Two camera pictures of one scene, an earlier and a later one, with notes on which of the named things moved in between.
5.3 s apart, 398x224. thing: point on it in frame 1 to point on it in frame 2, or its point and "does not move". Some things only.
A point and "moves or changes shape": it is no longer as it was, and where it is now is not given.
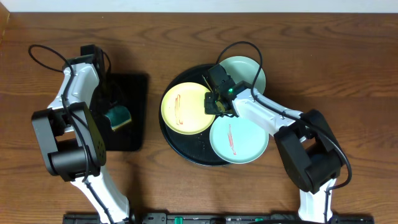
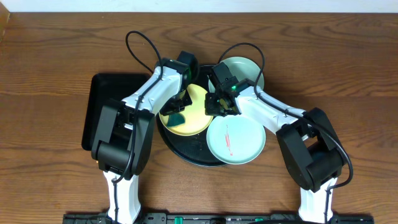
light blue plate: x=241 y=68 does not move
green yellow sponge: x=118 y=116 moves or changes shape
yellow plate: x=183 y=109 does not move
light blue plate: x=235 y=140 does not move
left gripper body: x=102 y=101 to x=177 y=103
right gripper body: x=211 y=106 does not move
